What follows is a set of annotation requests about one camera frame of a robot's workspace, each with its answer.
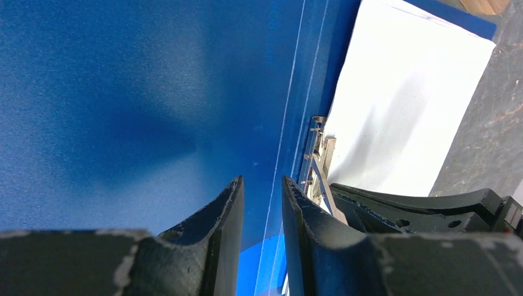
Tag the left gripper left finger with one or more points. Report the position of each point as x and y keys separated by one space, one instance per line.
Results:
x=198 y=256

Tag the metal folder clip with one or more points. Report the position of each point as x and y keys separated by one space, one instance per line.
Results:
x=319 y=151

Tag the wooden chessboard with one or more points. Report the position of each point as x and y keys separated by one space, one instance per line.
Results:
x=485 y=7

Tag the white paper stack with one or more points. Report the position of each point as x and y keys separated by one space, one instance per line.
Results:
x=408 y=78

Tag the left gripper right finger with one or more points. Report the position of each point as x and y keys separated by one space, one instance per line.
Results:
x=327 y=257

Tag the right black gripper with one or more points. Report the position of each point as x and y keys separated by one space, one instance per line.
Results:
x=380 y=213

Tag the blue folder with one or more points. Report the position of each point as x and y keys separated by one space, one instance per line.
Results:
x=136 y=114

